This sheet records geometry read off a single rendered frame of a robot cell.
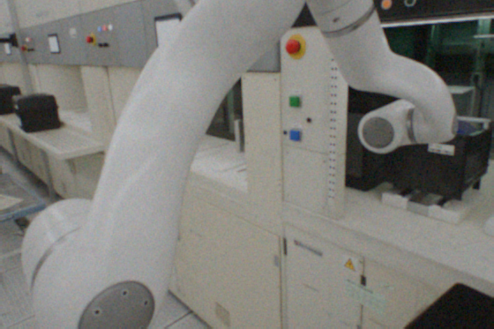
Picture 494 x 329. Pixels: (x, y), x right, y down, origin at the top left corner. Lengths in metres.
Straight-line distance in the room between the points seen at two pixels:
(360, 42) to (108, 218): 0.46
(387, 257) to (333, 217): 0.18
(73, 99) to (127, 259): 3.40
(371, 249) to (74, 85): 3.17
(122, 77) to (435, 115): 1.84
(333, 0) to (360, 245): 0.68
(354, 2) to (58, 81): 3.29
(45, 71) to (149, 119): 3.28
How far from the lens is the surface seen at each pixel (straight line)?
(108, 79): 2.22
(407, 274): 1.03
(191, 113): 0.41
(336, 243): 1.10
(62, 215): 0.48
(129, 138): 0.41
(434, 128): 0.73
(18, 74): 5.16
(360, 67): 0.65
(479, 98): 1.72
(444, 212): 1.14
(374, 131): 0.74
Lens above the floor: 1.37
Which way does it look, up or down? 16 degrees down
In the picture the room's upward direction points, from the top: 3 degrees counter-clockwise
